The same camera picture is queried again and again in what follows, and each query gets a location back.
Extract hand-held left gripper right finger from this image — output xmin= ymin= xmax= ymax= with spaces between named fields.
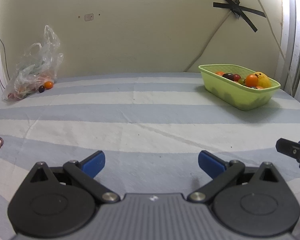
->
xmin=187 ymin=150 xmax=288 ymax=204

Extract thin dark cable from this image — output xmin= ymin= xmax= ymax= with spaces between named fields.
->
xmin=0 ymin=15 xmax=11 ymax=88

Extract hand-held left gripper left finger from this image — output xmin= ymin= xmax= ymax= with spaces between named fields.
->
xmin=25 ymin=150 xmax=120 ymax=204

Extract large yellow grapefruit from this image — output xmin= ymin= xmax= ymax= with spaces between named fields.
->
xmin=255 ymin=71 xmax=271 ymax=89

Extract light green plastic basket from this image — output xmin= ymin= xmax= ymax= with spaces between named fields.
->
xmin=199 ymin=64 xmax=281 ymax=111

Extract white window frame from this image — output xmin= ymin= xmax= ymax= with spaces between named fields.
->
xmin=281 ymin=0 xmax=300 ymax=103

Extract white cable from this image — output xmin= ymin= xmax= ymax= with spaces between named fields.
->
xmin=250 ymin=0 xmax=295 ymax=98
xmin=184 ymin=0 xmax=240 ymax=72

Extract black tape cross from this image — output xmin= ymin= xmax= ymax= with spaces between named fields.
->
xmin=213 ymin=0 xmax=267 ymax=33

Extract blue white striped bed sheet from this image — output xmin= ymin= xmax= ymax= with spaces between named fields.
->
xmin=0 ymin=71 xmax=300 ymax=240

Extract clear plastic bag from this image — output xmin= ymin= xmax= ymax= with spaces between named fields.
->
xmin=2 ymin=25 xmax=64 ymax=102

